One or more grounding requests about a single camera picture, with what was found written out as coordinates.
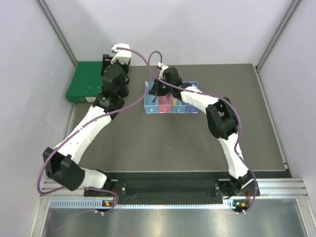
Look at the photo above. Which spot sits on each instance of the purple plastic bin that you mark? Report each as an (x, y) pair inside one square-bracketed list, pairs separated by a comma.
[(190, 109)]

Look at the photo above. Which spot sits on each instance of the light blue end bin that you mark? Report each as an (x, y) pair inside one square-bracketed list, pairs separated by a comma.
[(149, 108)]

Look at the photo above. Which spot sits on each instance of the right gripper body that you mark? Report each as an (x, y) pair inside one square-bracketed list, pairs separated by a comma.
[(162, 89)]

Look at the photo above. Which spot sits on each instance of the dark green ring binder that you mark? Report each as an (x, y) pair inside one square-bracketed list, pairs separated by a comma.
[(86, 83)]

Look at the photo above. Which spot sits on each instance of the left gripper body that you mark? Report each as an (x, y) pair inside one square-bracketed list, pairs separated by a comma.
[(124, 68)]

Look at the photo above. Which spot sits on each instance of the aluminium rail frame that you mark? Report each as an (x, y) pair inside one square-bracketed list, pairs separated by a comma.
[(177, 189)]

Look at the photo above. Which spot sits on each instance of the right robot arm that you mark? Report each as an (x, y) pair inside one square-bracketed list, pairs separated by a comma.
[(222, 121)]

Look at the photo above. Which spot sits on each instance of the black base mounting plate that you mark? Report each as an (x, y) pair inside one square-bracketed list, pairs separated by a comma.
[(168, 175)]

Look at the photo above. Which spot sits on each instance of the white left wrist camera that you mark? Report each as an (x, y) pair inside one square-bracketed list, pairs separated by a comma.
[(121, 56)]

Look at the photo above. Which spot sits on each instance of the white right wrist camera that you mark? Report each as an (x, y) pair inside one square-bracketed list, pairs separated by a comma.
[(162, 67)]

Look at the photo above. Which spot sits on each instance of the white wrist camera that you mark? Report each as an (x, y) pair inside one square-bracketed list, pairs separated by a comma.
[(121, 56), (162, 67)]

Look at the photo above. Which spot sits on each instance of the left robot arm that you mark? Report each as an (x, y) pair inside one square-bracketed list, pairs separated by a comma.
[(62, 162)]

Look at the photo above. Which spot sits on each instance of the slotted cable duct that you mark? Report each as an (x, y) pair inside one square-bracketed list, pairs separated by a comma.
[(106, 204)]

